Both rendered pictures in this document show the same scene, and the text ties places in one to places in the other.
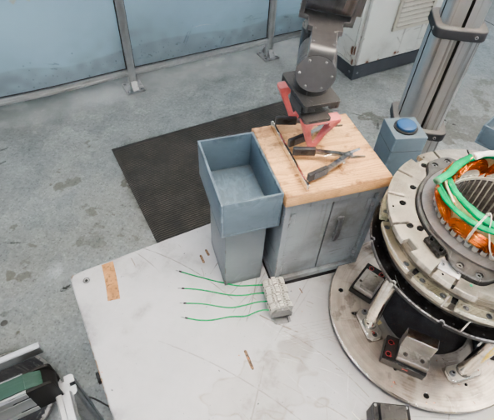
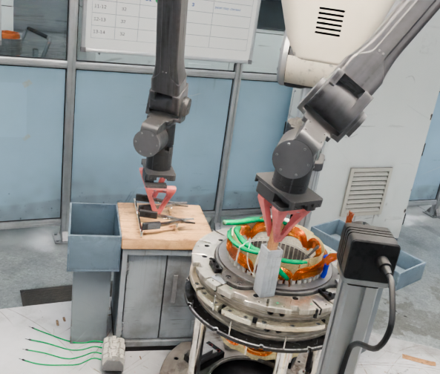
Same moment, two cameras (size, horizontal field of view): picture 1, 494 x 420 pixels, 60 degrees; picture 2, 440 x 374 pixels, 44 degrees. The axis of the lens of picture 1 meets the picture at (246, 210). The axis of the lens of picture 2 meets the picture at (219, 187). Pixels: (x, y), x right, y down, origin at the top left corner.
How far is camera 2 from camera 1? 61 cm
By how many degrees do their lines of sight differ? 28
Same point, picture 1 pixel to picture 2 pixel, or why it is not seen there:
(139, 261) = not seen: outside the picture
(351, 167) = (185, 231)
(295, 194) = (130, 237)
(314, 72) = (145, 142)
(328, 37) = (156, 122)
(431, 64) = not seen: hidden behind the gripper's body
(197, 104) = not seen: hidden behind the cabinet
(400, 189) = (209, 240)
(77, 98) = (1, 240)
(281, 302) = (113, 352)
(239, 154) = (104, 222)
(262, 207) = (103, 246)
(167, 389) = not seen: outside the picture
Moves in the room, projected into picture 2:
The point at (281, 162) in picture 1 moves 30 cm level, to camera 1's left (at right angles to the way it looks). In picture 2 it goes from (130, 221) to (0, 198)
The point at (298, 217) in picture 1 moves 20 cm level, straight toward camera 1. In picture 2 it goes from (136, 267) to (87, 315)
